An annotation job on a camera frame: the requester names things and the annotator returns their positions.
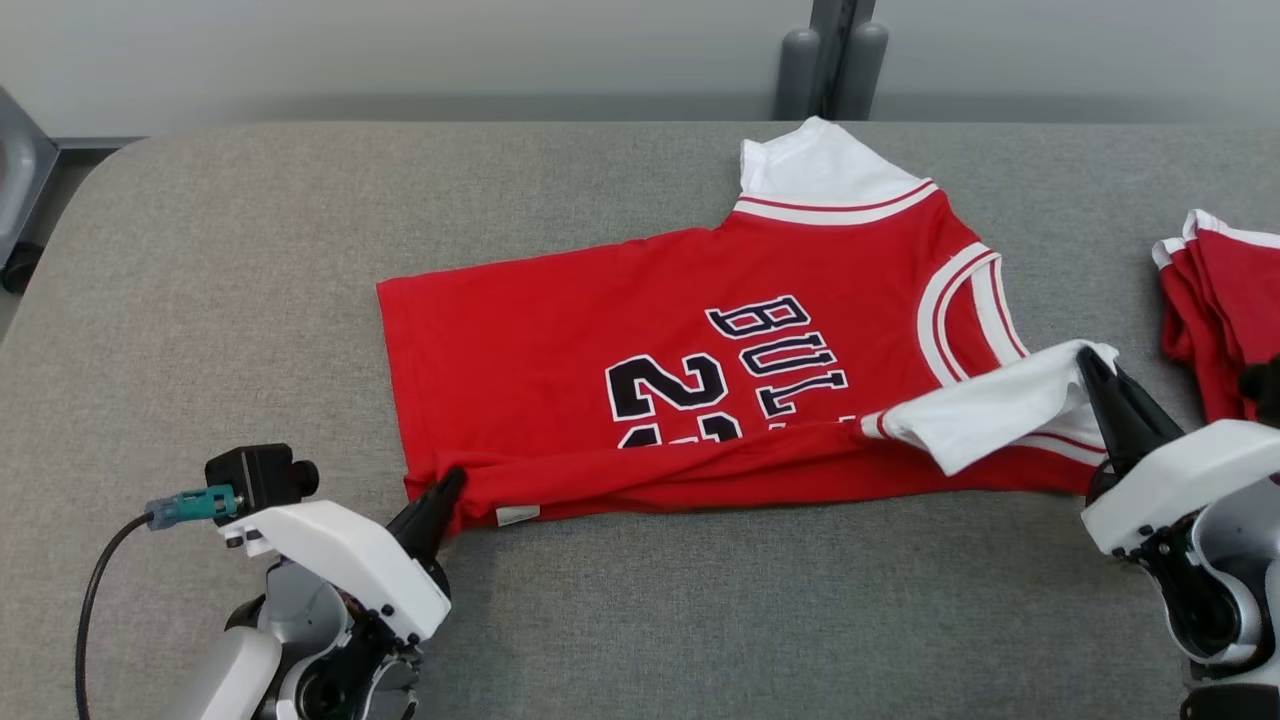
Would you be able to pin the grey metal wall post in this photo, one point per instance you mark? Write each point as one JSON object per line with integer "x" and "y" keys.
{"x": 840, "y": 15}

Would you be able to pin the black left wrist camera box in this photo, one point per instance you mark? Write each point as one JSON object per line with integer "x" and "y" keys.
{"x": 255, "y": 475}

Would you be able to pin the black caster wheel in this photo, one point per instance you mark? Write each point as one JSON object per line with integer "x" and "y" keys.
{"x": 20, "y": 270}

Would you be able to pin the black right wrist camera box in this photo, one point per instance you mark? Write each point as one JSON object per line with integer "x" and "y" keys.
{"x": 1262, "y": 390}

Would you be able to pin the red basketball shorts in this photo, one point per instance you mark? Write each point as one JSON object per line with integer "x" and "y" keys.
{"x": 1225, "y": 300}

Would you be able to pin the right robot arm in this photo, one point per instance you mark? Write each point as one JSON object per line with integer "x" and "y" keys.
{"x": 1230, "y": 705}

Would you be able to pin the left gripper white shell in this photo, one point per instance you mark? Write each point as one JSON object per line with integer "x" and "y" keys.
{"x": 340, "y": 560}

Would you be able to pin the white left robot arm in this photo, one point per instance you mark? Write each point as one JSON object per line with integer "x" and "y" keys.
{"x": 225, "y": 680}

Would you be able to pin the grey cylinder post foot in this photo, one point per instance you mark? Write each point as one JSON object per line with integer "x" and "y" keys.
{"x": 862, "y": 70}
{"x": 797, "y": 75}

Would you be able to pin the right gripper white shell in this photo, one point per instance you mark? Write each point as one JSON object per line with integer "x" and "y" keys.
{"x": 1180, "y": 480}

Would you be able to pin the red white basketball jersey shirt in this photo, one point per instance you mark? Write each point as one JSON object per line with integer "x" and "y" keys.
{"x": 560, "y": 350}

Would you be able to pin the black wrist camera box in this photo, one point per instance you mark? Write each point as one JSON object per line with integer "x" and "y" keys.
{"x": 255, "y": 475}
{"x": 1262, "y": 390}

